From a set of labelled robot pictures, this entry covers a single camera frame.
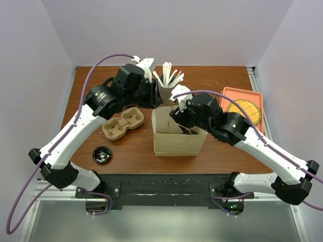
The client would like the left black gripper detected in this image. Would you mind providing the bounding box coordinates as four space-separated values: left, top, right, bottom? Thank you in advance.
124 77 164 108

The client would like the single white straw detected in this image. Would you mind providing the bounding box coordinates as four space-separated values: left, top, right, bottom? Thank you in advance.
152 71 164 87

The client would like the beige paper bag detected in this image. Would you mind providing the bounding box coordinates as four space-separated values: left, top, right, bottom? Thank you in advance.
151 106 207 156

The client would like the cardboard two-cup carrier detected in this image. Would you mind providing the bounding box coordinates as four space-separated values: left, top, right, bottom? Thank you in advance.
102 107 144 141

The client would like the black coffee cup lid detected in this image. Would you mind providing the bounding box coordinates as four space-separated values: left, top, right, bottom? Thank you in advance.
183 129 198 135

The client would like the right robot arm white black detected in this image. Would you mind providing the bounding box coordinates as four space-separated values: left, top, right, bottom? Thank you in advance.
170 91 319 205

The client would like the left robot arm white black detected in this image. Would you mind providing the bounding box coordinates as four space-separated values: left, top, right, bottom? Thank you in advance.
28 58 162 198

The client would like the grey utensil holder can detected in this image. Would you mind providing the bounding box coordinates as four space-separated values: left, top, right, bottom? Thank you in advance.
158 83 174 106

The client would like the white wrapped straws bundle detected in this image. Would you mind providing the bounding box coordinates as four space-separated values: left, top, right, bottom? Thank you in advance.
160 62 184 88

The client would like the yellow woven coaster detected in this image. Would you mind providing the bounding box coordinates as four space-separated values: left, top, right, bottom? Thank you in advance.
227 99 262 126

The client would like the orange plastic tray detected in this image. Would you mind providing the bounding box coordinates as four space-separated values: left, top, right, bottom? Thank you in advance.
221 87 264 133

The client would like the black cup lid on table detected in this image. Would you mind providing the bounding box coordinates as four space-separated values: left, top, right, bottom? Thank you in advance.
92 146 113 165

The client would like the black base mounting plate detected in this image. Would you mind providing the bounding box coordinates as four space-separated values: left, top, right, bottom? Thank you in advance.
75 173 254 211

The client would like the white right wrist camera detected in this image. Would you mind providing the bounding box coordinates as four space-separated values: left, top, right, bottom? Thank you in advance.
169 84 193 112

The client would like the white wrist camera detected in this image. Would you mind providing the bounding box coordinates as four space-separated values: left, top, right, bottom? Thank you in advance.
131 55 156 83
169 84 193 112

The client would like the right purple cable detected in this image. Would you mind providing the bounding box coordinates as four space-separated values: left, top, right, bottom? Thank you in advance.
171 90 323 211

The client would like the purple cable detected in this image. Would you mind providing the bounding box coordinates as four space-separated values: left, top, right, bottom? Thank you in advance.
5 53 138 235
171 90 323 211

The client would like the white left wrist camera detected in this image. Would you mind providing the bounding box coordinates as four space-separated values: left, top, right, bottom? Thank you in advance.
131 55 156 83

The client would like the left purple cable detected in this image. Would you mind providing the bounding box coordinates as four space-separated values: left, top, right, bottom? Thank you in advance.
5 53 138 235

